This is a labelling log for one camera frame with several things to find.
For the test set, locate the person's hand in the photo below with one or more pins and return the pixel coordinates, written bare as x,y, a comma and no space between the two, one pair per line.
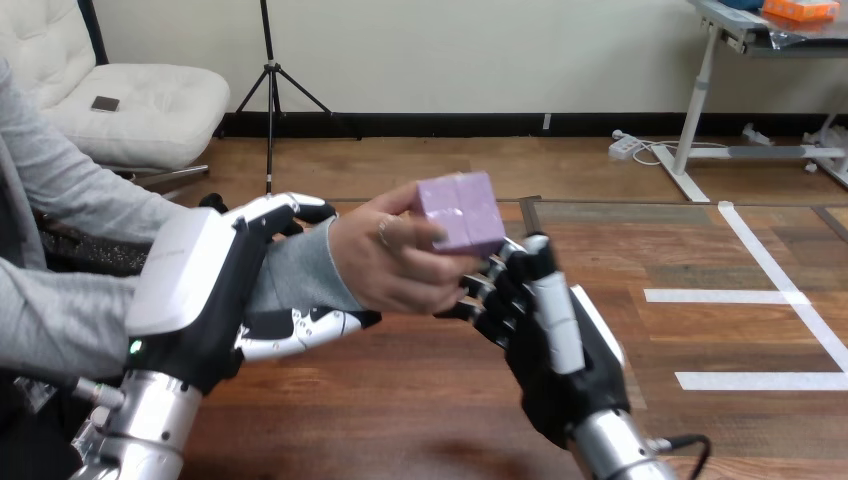
384,265

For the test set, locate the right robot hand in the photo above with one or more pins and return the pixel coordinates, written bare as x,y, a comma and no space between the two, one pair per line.
563,391

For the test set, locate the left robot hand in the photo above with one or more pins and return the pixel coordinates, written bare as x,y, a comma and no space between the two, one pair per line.
199,318

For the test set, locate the purple block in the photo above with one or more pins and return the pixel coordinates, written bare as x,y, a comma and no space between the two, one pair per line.
464,212

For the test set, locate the person's forearm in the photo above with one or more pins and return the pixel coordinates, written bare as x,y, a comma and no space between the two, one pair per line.
66,318

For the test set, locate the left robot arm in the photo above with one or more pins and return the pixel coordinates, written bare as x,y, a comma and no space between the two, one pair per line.
146,430

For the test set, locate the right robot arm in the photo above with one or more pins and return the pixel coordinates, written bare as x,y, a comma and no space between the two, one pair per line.
616,450

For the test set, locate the person's body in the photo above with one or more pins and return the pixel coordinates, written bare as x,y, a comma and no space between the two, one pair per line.
60,172

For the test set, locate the black tripod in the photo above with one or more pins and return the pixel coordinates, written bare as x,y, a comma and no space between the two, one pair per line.
270,93

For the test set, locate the white cushioned chair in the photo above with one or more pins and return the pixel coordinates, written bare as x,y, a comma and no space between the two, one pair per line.
146,112

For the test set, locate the small dark phone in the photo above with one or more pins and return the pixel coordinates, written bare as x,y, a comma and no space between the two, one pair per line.
105,104

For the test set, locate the white power strip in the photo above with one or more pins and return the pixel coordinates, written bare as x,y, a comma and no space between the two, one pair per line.
624,146

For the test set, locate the black upright bar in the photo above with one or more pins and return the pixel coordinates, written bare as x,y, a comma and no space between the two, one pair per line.
93,30

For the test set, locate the white desk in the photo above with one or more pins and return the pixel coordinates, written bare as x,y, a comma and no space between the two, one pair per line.
696,112

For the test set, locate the orange thing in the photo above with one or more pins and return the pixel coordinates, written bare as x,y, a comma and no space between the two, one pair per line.
798,9

